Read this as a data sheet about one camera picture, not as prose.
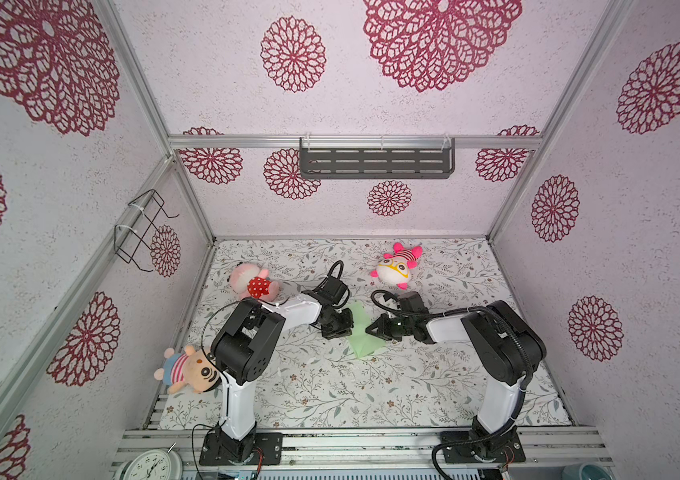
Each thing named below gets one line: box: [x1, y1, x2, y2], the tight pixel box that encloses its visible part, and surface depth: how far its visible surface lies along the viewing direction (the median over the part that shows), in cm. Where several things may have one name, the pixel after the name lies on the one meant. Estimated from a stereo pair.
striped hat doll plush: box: [154, 345, 222, 394], surface depth 81 cm
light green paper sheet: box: [346, 301, 386, 358], surface depth 94 cm
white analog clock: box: [114, 442, 184, 480], surface depth 70 cm
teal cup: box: [561, 462, 613, 480], surface depth 68 cm
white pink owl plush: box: [370, 243, 423, 290], surface depth 105 cm
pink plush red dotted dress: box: [230, 264, 280, 302], surface depth 102 cm
